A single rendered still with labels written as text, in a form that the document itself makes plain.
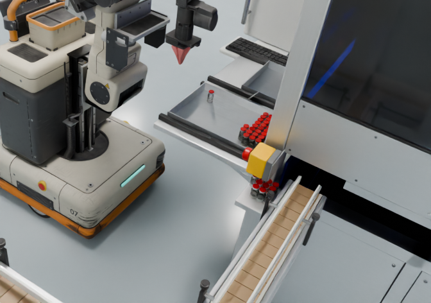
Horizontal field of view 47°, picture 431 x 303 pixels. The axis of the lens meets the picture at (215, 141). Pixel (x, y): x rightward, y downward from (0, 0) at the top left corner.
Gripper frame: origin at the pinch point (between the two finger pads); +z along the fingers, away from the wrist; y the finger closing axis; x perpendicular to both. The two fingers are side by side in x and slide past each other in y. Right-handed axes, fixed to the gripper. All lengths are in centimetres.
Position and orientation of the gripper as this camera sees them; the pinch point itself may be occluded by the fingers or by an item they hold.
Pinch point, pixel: (180, 61)
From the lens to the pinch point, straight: 167.7
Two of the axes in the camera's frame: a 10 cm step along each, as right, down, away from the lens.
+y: 8.6, 4.0, -3.1
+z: -1.4, 7.9, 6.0
